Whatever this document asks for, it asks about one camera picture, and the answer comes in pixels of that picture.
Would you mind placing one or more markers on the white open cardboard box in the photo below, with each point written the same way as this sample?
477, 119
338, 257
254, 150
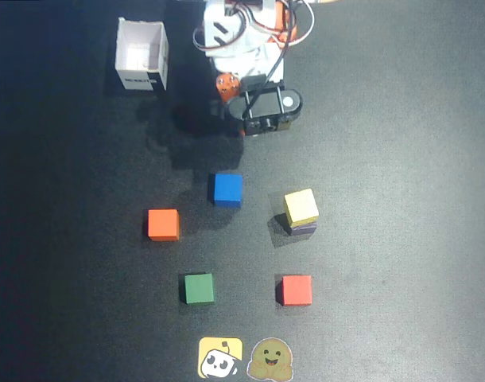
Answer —
141, 51

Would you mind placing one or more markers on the green wooden cube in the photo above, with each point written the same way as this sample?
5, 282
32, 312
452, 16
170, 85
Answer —
199, 288

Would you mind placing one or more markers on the hugging face emoji sticker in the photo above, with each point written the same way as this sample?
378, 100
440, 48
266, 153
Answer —
270, 358

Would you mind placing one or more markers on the red wooden cube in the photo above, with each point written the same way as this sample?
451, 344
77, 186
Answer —
296, 289

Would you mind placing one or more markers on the yellow robot face sticker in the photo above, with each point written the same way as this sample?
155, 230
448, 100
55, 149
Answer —
216, 358

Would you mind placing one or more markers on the purple wooden cube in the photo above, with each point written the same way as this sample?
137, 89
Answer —
304, 230

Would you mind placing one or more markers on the white and orange robot arm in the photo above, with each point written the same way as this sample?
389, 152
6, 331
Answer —
226, 28

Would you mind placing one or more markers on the blue wooden cube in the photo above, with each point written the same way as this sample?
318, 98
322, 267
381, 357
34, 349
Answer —
227, 189

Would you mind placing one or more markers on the black felt mat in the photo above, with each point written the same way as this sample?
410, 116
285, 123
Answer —
405, 219

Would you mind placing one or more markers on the orange wooden cube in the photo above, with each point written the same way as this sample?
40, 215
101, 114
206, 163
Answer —
163, 223

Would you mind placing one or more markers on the yellow wooden cube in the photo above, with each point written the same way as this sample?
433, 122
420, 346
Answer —
301, 205

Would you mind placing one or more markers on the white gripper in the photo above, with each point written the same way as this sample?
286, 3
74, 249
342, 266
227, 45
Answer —
227, 86

